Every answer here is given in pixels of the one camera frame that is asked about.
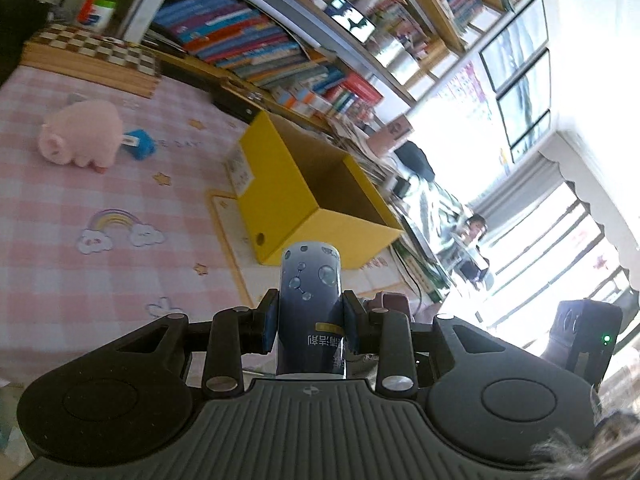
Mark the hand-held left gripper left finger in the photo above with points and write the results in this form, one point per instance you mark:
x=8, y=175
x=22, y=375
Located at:
x=271, y=325

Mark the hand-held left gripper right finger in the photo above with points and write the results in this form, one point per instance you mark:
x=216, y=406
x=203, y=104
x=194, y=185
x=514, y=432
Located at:
x=350, y=325

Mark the white blue spray bottle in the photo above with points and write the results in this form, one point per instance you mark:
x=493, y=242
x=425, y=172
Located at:
x=310, y=300

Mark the yellow cardboard box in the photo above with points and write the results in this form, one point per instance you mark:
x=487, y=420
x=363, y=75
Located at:
x=280, y=180

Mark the stack of thick books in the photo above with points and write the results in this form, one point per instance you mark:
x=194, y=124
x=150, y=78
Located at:
x=422, y=270

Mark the grey fuzzy cloth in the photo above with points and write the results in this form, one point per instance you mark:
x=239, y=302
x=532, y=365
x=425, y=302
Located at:
x=600, y=440

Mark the white scalloped curtain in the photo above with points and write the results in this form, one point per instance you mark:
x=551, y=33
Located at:
x=600, y=200

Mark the person in background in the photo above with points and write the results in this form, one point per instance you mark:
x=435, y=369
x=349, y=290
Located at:
x=472, y=245

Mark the stack of papers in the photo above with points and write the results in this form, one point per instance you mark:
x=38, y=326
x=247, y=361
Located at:
x=367, y=152

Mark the black hat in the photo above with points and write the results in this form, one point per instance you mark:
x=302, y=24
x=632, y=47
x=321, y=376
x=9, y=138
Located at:
x=415, y=159

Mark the small blue box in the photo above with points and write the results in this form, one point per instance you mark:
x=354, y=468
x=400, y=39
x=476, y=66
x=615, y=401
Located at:
x=142, y=145

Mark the stack of small medicine boxes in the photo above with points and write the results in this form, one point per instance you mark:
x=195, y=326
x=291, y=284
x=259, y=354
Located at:
x=302, y=101

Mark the red boxed book set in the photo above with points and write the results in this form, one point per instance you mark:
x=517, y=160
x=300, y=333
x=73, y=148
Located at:
x=352, y=95

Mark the pink checked tablecloth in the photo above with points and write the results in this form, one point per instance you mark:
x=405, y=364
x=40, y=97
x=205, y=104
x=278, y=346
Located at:
x=75, y=200

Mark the pink pig plush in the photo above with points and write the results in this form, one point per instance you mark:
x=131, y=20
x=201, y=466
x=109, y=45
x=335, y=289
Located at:
x=85, y=132

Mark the long row of books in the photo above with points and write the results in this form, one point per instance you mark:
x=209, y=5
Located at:
x=240, y=40

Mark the wooden chessboard box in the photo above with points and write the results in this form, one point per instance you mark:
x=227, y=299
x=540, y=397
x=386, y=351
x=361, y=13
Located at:
x=90, y=55

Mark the white bookshelf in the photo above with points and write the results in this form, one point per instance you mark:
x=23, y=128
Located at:
x=155, y=0

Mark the white jar green lid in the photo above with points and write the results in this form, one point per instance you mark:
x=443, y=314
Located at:
x=102, y=12

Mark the alphabet wall poster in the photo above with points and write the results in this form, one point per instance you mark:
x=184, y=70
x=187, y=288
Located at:
x=467, y=82

